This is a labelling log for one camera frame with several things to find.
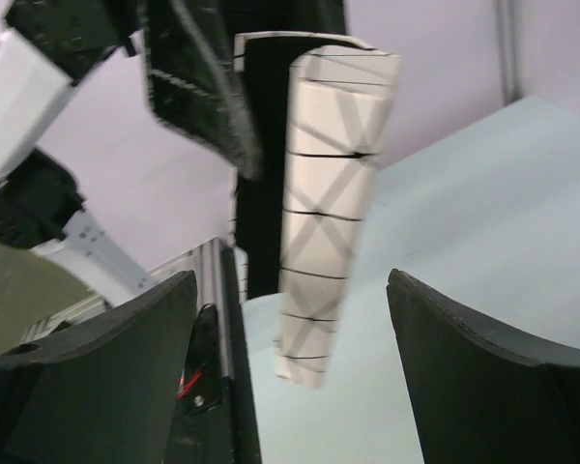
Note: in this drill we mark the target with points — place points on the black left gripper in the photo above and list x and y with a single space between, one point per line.
193 88

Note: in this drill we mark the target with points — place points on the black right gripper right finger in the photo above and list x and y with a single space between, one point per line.
481 390

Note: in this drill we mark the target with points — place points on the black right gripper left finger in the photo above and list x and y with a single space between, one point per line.
102 391

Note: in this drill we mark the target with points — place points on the white geometric glasses case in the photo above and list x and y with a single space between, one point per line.
321 103

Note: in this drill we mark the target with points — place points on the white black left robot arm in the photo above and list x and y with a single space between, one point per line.
41 208

